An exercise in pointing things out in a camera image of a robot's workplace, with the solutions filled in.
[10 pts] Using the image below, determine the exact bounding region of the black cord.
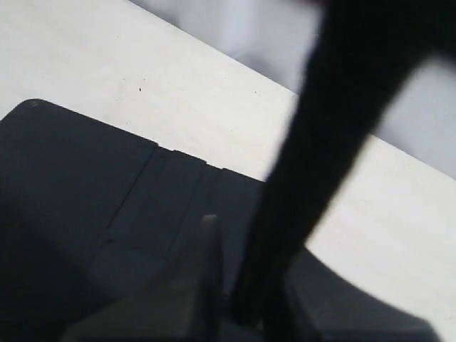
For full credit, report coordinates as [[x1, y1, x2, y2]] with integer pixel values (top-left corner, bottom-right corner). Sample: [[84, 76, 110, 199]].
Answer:
[[231, 0, 456, 325]]

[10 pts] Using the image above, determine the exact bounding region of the black plastic case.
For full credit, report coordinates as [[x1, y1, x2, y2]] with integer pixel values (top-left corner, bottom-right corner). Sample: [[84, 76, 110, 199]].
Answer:
[[1, 99, 265, 341]]

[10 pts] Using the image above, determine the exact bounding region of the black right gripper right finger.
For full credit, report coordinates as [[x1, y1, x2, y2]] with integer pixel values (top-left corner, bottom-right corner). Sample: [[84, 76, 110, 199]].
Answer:
[[263, 249, 440, 342]]

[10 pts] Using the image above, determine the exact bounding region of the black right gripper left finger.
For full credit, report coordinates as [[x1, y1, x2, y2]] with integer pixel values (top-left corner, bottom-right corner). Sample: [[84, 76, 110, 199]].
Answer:
[[63, 214, 223, 341]]

